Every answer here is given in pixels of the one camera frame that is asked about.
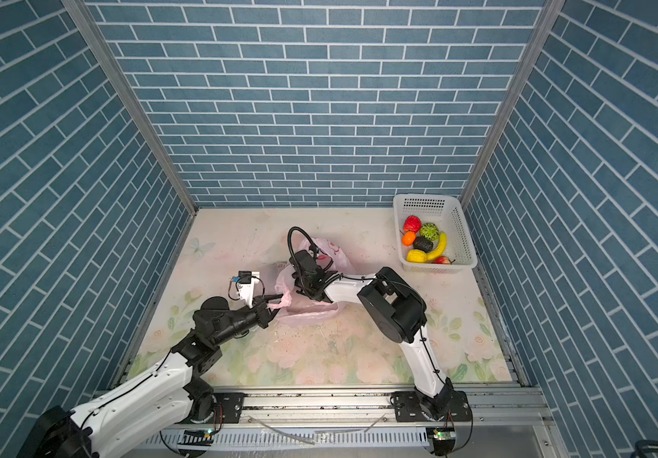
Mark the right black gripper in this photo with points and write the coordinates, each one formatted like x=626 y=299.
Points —
x=294 y=273

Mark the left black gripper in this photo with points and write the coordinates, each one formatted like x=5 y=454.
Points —
x=260 y=313

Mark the pink plastic bag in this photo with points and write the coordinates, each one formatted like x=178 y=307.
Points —
x=297 y=310

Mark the orange fruit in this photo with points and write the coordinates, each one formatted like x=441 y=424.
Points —
x=408 y=238

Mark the yellow lemon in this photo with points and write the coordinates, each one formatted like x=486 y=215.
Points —
x=416 y=256

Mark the red fruit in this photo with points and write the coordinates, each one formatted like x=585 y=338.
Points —
x=412 y=224

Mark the dark avocado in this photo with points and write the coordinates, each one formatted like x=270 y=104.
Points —
x=423 y=244

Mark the green fruit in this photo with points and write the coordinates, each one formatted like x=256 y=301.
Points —
x=430 y=231

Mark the red yellow apple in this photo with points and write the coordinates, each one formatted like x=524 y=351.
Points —
x=443 y=260

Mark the yellow banana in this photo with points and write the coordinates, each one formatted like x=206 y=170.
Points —
x=439 y=249

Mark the white plastic mesh basket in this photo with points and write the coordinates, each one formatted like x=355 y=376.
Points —
x=446 y=213

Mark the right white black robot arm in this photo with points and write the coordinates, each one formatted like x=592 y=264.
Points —
x=397 y=310

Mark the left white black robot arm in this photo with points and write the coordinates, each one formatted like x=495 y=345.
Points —
x=169 y=392

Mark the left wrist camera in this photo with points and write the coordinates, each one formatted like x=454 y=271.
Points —
x=242 y=287

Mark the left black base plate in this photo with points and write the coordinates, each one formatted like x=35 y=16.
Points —
x=216 y=409

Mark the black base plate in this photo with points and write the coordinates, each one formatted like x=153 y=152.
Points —
x=216 y=409
x=448 y=406

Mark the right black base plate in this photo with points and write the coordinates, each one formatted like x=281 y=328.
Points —
x=448 y=406

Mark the white slotted cable duct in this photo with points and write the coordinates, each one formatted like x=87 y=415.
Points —
x=257 y=440

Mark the aluminium mounting rail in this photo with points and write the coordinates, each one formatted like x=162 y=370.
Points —
x=389 y=405

